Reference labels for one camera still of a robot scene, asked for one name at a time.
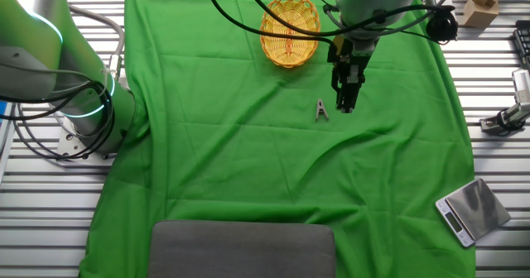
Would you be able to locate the small silver metal clamp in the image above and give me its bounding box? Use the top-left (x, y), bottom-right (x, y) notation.
top-left (315, 98), bottom-right (330, 122)

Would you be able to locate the black camera cable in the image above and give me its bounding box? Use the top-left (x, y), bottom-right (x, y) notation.
top-left (201, 0), bottom-right (339, 51)

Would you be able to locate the wooden block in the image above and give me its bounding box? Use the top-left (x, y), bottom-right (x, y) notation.
top-left (457, 0), bottom-right (500, 29)

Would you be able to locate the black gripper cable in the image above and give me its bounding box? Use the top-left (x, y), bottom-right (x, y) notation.
top-left (238, 0), bottom-right (455, 37)

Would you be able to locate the black keyboard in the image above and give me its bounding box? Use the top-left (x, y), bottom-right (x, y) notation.
top-left (512, 20), bottom-right (530, 70)

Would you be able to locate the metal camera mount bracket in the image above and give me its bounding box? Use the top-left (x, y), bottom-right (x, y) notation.
top-left (479, 102), bottom-right (530, 137)

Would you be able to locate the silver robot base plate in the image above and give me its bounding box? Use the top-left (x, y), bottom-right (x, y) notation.
top-left (55, 116), bottom-right (118, 162)

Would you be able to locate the black base cable bundle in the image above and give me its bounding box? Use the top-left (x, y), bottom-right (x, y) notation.
top-left (0, 80), bottom-right (117, 161)

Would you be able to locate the green cloth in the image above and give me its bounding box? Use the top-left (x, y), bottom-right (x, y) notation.
top-left (78, 0), bottom-right (476, 278)

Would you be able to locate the grey foam pad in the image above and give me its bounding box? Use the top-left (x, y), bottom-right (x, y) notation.
top-left (147, 219), bottom-right (336, 278)

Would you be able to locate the yellow wicker basket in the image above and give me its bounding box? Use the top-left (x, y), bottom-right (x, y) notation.
top-left (259, 0), bottom-right (322, 70)

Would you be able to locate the white grey camera device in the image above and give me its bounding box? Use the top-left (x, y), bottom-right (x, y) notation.
top-left (511, 68), bottom-right (530, 104)

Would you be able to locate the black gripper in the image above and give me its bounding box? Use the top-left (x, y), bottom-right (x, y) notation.
top-left (330, 41), bottom-right (376, 114)

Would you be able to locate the silver digital kitchen scale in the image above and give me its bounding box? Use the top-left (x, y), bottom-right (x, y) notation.
top-left (434, 177), bottom-right (513, 248)

